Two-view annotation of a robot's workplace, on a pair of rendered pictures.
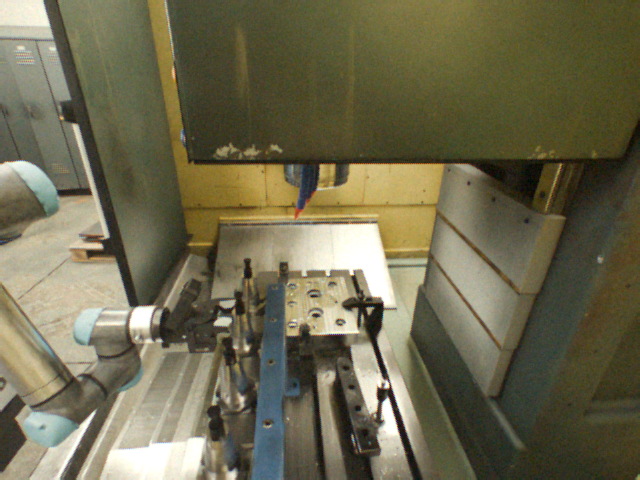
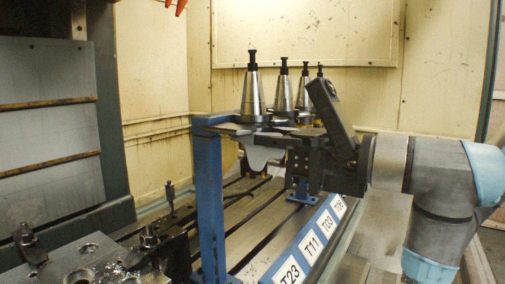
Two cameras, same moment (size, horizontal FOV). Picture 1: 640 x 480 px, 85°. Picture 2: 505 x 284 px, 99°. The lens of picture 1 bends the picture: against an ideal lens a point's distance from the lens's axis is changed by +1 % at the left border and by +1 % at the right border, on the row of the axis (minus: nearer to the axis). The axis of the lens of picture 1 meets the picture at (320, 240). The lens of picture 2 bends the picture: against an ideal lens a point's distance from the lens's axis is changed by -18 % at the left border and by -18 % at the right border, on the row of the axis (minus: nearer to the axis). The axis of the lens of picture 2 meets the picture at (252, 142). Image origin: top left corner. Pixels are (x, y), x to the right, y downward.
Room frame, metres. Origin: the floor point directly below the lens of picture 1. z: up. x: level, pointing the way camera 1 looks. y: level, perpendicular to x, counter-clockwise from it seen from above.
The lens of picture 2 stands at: (0.92, 0.40, 1.28)
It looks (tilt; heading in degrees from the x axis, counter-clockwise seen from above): 13 degrees down; 218
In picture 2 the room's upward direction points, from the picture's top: straight up
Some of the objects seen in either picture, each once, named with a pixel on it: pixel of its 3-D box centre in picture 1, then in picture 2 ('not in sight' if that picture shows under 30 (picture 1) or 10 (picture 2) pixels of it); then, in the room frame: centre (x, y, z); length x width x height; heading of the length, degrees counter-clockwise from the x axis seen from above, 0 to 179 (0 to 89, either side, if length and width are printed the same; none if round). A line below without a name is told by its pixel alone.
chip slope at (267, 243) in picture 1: (303, 271); not in sight; (1.48, 0.08, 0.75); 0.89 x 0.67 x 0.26; 95
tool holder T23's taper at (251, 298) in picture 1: (249, 289); (252, 92); (0.59, 0.14, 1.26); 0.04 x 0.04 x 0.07
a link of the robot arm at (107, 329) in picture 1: (110, 327); (450, 172); (0.56, 0.43, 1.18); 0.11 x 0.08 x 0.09; 96
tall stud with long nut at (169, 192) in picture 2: (380, 401); (171, 203); (0.57, -0.15, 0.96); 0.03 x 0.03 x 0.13
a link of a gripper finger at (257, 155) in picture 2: (241, 313); (255, 152); (0.62, 0.17, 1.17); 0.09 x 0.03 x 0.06; 109
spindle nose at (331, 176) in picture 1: (316, 154); not in sight; (0.82, 0.01, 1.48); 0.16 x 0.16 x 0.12
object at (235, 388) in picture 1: (233, 376); (304, 91); (0.37, 0.12, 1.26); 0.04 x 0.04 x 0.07
